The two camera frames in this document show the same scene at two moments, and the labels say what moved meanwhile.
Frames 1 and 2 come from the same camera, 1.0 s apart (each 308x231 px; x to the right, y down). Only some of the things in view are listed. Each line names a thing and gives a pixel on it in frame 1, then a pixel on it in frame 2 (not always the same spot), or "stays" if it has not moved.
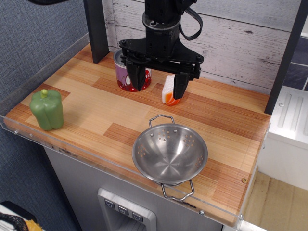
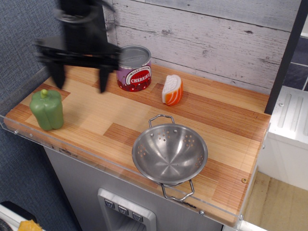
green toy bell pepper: (47, 107) stays
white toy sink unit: (285, 154) stays
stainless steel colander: (171, 154) stays
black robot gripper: (163, 49) to (84, 43)
